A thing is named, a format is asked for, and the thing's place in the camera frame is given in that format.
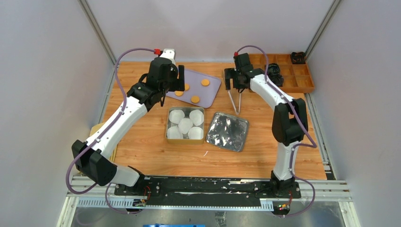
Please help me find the white paper cup bottom-right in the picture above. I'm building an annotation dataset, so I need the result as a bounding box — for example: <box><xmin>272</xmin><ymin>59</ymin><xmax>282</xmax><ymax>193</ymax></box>
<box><xmin>188</xmin><ymin>127</ymin><xmax>204</xmax><ymax>140</ymax></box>

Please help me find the rolled dark tie corner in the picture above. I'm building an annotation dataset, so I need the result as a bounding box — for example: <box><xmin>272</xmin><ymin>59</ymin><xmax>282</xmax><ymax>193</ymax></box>
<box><xmin>290</xmin><ymin>52</ymin><xmax>306</xmax><ymax>65</ymax></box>

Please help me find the gold cookie tin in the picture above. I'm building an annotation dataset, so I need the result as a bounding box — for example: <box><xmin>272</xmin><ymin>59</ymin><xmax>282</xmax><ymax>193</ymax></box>
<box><xmin>165</xmin><ymin>107</ymin><xmax>205</xmax><ymax>145</ymax></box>

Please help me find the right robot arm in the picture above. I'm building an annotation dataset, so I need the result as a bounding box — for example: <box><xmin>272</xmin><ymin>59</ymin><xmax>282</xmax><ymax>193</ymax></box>
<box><xmin>224</xmin><ymin>52</ymin><xmax>308</xmax><ymax>198</ymax></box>

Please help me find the metal tongs grey handle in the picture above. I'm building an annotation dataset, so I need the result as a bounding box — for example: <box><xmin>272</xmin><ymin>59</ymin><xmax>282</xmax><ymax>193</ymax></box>
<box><xmin>227</xmin><ymin>90</ymin><xmax>242</xmax><ymax>115</ymax></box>

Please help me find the silver tin lid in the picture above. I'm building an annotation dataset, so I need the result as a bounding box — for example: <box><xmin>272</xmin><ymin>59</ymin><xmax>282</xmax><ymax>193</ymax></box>
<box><xmin>205</xmin><ymin>112</ymin><xmax>249</xmax><ymax>152</ymax></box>

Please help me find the white paper cup top-left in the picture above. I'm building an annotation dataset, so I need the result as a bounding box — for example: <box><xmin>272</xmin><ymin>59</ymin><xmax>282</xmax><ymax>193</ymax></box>
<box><xmin>169</xmin><ymin>109</ymin><xmax>185</xmax><ymax>124</ymax></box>

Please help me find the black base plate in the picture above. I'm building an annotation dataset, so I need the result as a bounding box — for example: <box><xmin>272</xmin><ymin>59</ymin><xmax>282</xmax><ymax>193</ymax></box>
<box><xmin>114</xmin><ymin>176</ymin><xmax>301</xmax><ymax>208</ymax></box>

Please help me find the lavender plastic tray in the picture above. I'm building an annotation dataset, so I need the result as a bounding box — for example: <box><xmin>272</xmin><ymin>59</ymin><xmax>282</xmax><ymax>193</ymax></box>
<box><xmin>166</xmin><ymin>69</ymin><xmax>221</xmax><ymax>108</ymax></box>

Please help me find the white paper cup top-right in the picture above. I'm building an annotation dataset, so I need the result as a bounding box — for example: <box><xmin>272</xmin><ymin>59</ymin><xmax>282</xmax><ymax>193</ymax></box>
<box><xmin>189</xmin><ymin>109</ymin><xmax>204</xmax><ymax>126</ymax></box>

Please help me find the white paper cup bottom-left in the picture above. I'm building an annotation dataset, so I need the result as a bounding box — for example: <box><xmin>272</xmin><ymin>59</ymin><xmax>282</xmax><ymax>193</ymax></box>
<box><xmin>166</xmin><ymin>126</ymin><xmax>183</xmax><ymax>140</ymax></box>

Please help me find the wooden compartment tray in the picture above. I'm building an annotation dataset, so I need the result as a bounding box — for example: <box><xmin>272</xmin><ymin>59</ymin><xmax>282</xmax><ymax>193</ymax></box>
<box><xmin>267</xmin><ymin>54</ymin><xmax>315</xmax><ymax>93</ymax></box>

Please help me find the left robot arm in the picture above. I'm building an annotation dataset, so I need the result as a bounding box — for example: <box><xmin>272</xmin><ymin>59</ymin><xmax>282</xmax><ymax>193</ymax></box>
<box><xmin>72</xmin><ymin>57</ymin><xmax>185</xmax><ymax>195</ymax></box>

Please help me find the rolled dark tie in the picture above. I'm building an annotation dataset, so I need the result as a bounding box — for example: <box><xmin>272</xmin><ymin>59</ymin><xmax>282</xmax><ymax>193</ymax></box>
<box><xmin>269</xmin><ymin>74</ymin><xmax>284</xmax><ymax>87</ymax></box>

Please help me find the white paper cup centre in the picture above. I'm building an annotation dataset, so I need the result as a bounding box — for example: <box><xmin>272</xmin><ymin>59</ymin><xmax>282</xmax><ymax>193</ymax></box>
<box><xmin>178</xmin><ymin>118</ymin><xmax>193</xmax><ymax>134</ymax></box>

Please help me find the rolled green blue tie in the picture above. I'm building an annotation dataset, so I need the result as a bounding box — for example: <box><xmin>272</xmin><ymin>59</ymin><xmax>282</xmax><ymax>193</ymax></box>
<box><xmin>267</xmin><ymin>63</ymin><xmax>280</xmax><ymax>75</ymax></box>

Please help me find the aluminium frame rail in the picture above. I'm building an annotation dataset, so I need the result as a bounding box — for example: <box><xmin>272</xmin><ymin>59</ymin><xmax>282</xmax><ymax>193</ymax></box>
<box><xmin>78</xmin><ymin>0</ymin><xmax>117</xmax><ymax>65</ymax></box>

